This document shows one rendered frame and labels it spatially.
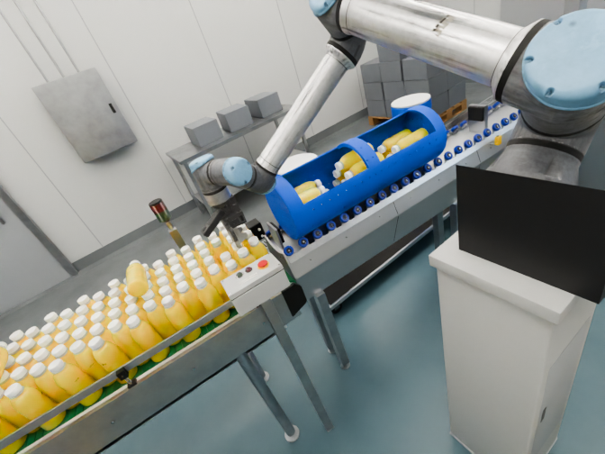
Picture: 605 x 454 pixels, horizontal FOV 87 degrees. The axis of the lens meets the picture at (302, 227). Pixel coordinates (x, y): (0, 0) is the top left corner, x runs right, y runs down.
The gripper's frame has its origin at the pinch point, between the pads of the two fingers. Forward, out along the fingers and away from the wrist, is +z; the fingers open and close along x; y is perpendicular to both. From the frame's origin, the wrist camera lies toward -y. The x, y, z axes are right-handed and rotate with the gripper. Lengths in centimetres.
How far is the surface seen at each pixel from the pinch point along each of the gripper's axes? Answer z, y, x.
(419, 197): 23, 90, -8
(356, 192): 2, 55, -8
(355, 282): 94, 65, 35
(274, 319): 21.1, -2.6, -25.0
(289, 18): -71, 239, 353
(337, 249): 23.2, 38.5, -7.5
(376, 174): -1, 67, -8
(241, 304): 4.6, -10.1, -28.0
